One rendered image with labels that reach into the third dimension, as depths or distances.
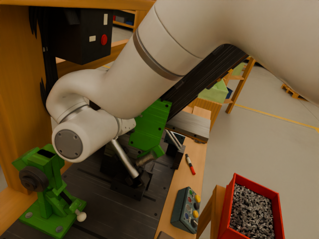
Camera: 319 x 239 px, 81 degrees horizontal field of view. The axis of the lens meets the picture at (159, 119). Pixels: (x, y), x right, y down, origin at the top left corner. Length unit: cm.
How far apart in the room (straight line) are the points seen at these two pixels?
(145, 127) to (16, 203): 51
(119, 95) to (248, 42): 18
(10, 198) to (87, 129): 54
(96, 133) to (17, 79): 29
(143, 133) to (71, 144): 36
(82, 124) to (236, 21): 30
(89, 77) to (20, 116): 35
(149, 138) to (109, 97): 42
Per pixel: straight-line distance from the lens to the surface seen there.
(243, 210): 97
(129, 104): 29
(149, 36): 23
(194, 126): 84
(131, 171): 74
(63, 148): 41
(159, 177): 88
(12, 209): 85
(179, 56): 23
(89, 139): 38
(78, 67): 95
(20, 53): 60
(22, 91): 63
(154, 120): 67
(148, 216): 77
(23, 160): 60
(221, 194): 108
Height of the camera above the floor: 156
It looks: 32 degrees down
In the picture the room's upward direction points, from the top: 14 degrees clockwise
